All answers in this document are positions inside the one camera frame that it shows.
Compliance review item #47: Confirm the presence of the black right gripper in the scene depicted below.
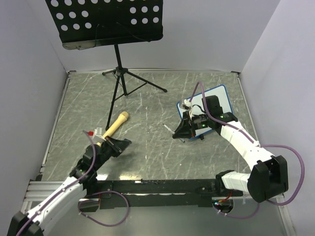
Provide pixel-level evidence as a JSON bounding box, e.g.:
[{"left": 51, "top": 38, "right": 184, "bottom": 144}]
[{"left": 172, "top": 111, "right": 211, "bottom": 139}]

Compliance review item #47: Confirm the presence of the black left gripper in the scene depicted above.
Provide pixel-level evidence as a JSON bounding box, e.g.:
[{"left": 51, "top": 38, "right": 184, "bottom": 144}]
[{"left": 94, "top": 135, "right": 131, "bottom": 171}]

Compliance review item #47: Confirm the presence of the white blue whiteboard marker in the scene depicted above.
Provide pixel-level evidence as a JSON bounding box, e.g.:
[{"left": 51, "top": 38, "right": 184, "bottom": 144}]
[{"left": 162, "top": 123, "right": 174, "bottom": 134}]

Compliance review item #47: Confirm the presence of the blue framed whiteboard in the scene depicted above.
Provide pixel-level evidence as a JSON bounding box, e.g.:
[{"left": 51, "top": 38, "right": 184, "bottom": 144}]
[{"left": 177, "top": 85, "right": 237, "bottom": 140}]

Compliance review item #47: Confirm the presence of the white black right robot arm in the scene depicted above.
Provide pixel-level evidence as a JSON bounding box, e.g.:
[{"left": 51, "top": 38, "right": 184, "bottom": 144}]
[{"left": 172, "top": 95, "right": 288, "bottom": 203}]

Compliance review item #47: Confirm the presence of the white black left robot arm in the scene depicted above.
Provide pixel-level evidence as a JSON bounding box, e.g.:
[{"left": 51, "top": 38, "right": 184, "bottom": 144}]
[{"left": 7, "top": 137, "right": 131, "bottom": 236}]

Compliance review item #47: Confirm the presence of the wooden microphone toy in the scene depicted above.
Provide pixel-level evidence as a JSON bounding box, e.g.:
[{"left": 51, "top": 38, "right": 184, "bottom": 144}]
[{"left": 93, "top": 112, "right": 129, "bottom": 146}]

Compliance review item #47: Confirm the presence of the black music stand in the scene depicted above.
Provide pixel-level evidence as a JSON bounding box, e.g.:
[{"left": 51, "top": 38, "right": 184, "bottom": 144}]
[{"left": 46, "top": 0, "right": 167, "bottom": 115}]

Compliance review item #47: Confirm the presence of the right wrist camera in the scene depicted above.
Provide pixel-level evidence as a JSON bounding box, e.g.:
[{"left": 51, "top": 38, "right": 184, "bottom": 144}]
[{"left": 180, "top": 99, "right": 192, "bottom": 111}]

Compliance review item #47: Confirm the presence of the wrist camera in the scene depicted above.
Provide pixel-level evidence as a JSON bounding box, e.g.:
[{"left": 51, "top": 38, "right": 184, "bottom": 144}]
[
  {"left": 180, "top": 99, "right": 192, "bottom": 111},
  {"left": 83, "top": 126, "right": 103, "bottom": 139}
]

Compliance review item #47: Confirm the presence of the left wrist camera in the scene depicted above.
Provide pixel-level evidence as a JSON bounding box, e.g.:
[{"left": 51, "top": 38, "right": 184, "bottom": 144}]
[{"left": 83, "top": 126, "right": 103, "bottom": 139}]

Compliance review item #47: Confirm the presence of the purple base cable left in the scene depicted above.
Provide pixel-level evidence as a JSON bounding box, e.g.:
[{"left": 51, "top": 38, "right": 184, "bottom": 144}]
[{"left": 78, "top": 190, "right": 130, "bottom": 227}]

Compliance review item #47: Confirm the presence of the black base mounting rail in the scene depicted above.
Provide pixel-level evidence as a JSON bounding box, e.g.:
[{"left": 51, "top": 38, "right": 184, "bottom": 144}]
[{"left": 86, "top": 179, "right": 243, "bottom": 209}]

